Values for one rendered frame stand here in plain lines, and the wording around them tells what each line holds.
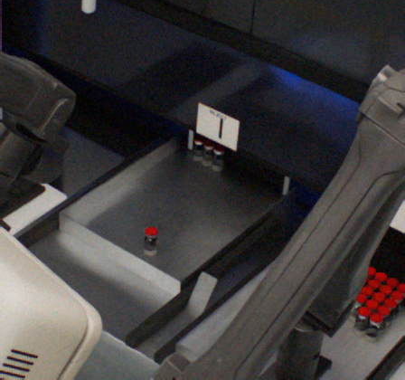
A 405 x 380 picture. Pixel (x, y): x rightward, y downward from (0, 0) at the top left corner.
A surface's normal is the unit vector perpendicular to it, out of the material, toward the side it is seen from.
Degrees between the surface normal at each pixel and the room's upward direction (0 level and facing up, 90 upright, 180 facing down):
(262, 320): 58
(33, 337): 90
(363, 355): 0
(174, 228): 0
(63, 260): 0
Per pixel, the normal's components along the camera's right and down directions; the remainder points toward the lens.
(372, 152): -0.32, 0.01
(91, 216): 0.07, -0.81
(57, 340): 0.69, 0.47
